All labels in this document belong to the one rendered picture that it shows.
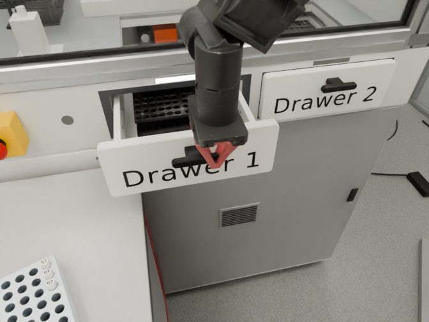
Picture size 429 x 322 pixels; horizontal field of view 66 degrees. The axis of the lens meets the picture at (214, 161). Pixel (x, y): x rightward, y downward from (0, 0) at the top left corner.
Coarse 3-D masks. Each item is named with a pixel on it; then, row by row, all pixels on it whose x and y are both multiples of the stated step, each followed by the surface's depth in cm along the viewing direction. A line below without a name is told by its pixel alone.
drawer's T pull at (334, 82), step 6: (330, 78) 67; (336, 78) 67; (330, 84) 65; (336, 84) 65; (342, 84) 65; (348, 84) 65; (354, 84) 66; (324, 90) 65; (330, 90) 65; (336, 90) 65; (342, 90) 66
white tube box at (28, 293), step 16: (16, 272) 49; (32, 272) 50; (0, 288) 47; (16, 288) 47; (32, 288) 47; (64, 288) 47; (0, 304) 46; (16, 304) 46; (32, 304) 46; (48, 304) 46; (64, 304) 46; (16, 320) 46; (32, 320) 44; (48, 320) 44; (64, 320) 45
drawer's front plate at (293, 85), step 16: (352, 64) 68; (368, 64) 68; (384, 64) 68; (272, 80) 65; (288, 80) 66; (304, 80) 67; (320, 80) 67; (352, 80) 69; (368, 80) 70; (384, 80) 71; (272, 96) 68; (288, 96) 68; (304, 96) 69; (320, 96) 70; (352, 96) 72; (272, 112) 70; (288, 112) 71; (304, 112) 72; (320, 112) 74
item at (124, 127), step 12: (120, 96) 67; (132, 96) 76; (240, 96) 65; (120, 108) 64; (132, 108) 73; (240, 108) 65; (120, 120) 60; (132, 120) 69; (252, 120) 60; (120, 132) 57; (132, 132) 66
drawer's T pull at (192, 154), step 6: (186, 150) 52; (192, 150) 51; (198, 150) 51; (186, 156) 51; (192, 156) 50; (198, 156) 50; (216, 156) 50; (174, 162) 50; (180, 162) 50; (186, 162) 50; (192, 162) 50; (198, 162) 50; (204, 162) 51
